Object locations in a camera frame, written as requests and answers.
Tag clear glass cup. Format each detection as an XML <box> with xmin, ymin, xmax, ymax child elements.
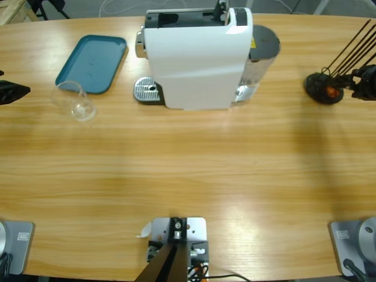
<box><xmin>51</xmin><ymin>81</ymin><xmax>97</xmax><ymax>122</ymax></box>

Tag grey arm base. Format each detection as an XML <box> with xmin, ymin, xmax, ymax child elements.
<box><xmin>0</xmin><ymin>220</ymin><xmax>36</xmax><ymax>276</ymax></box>
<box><xmin>328</xmin><ymin>216</ymin><xmax>376</xmax><ymax>277</ymax></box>

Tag white capsule coffee machine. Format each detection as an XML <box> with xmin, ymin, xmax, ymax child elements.
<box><xmin>135</xmin><ymin>7</ymin><xmax>254</xmax><ymax>112</ymax></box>

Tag black capsule holder with rods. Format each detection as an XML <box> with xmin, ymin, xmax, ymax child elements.
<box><xmin>304</xmin><ymin>19</ymin><xmax>376</xmax><ymax>105</ymax></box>

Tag wooden crate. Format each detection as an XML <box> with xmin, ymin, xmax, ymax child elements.
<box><xmin>0</xmin><ymin>0</ymin><xmax>30</xmax><ymax>26</ymax></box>

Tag grey metal leg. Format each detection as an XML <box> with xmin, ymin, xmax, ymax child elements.
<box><xmin>313</xmin><ymin>0</ymin><xmax>330</xmax><ymax>15</ymax></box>

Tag teal plastic tray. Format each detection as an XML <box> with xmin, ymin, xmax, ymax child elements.
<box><xmin>55</xmin><ymin>34</ymin><xmax>129</xmax><ymax>95</ymax></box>

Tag black chair legs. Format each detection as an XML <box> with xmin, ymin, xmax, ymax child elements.
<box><xmin>31</xmin><ymin>0</ymin><xmax>71</xmax><ymax>21</ymax></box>

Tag water tank with black lid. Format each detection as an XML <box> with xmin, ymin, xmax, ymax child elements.
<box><xmin>240</xmin><ymin>25</ymin><xmax>281</xmax><ymax>102</ymax></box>

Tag metal drip tray grille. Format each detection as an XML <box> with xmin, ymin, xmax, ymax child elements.
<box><xmin>133</xmin><ymin>76</ymin><xmax>165</xmax><ymax>105</ymax></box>

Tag white tape piece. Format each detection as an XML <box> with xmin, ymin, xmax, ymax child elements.
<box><xmin>135</xmin><ymin>221</ymin><xmax>153</xmax><ymax>239</ymax></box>

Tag black base cable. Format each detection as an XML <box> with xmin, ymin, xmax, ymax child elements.
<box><xmin>0</xmin><ymin>252</ymin><xmax>14</xmax><ymax>277</ymax></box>
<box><xmin>343</xmin><ymin>258</ymin><xmax>368</xmax><ymax>282</ymax></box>

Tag white mount block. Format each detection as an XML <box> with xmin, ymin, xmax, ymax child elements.
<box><xmin>151</xmin><ymin>216</ymin><xmax>210</xmax><ymax>265</ymax></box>

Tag black cable at mount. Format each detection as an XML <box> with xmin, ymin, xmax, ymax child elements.
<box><xmin>205</xmin><ymin>273</ymin><xmax>250</xmax><ymax>282</ymax></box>

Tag dark camera post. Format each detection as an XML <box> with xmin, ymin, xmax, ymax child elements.
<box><xmin>135</xmin><ymin>217</ymin><xmax>189</xmax><ymax>282</ymax></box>

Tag orange wires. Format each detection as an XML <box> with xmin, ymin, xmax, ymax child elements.
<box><xmin>187</xmin><ymin>263</ymin><xmax>210</xmax><ymax>278</ymax></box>

